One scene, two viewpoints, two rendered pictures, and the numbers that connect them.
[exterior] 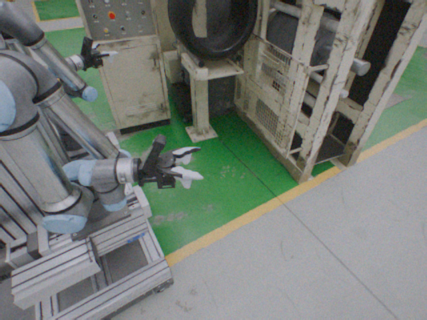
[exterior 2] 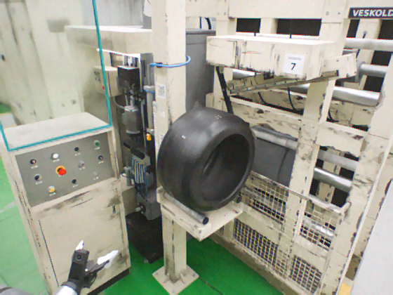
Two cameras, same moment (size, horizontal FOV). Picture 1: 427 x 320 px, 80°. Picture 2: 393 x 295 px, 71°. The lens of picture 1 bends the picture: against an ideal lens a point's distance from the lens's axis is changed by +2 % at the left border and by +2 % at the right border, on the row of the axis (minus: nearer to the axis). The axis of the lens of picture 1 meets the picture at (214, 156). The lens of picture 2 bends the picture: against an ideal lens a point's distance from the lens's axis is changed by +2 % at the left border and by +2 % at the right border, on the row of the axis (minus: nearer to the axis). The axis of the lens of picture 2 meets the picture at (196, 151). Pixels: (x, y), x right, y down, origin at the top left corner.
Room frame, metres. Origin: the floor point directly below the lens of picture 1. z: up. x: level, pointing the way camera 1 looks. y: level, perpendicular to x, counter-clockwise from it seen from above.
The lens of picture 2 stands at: (0.62, 0.55, 1.87)
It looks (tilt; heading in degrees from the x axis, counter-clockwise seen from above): 26 degrees down; 339
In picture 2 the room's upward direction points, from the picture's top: 1 degrees clockwise
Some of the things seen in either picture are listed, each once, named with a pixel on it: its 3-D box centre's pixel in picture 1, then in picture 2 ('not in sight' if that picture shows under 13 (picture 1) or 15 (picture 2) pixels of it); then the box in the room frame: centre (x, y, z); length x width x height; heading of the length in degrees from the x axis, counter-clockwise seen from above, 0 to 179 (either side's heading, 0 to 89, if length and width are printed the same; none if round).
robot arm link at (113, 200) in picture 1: (112, 189); not in sight; (0.54, 0.33, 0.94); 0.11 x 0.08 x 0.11; 5
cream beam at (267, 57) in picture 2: not in sight; (264, 54); (1.88, -0.30, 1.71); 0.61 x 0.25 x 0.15; 22
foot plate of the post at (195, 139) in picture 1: (201, 131); (175, 274); (2.11, 0.14, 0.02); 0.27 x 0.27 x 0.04; 22
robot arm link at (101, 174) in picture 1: (101, 173); not in sight; (0.52, 0.33, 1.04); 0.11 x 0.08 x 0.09; 95
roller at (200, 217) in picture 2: (193, 55); (184, 206); (1.82, 0.15, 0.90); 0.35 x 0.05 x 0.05; 22
